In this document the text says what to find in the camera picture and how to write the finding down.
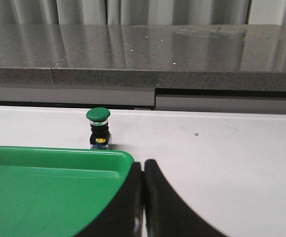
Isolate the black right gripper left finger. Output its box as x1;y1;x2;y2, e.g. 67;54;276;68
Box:
76;162;143;237

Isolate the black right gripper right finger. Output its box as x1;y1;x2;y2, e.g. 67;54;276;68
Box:
143;159;225;237

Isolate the green mushroom push button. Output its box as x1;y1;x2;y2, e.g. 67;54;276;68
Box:
86;107;111;150

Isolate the green plastic tray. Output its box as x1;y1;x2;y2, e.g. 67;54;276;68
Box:
0;146;134;237

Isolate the grey stone counter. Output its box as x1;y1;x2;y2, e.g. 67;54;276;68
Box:
0;24;286;114

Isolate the grey pleated curtain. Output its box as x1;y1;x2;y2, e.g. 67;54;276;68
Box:
0;0;286;25

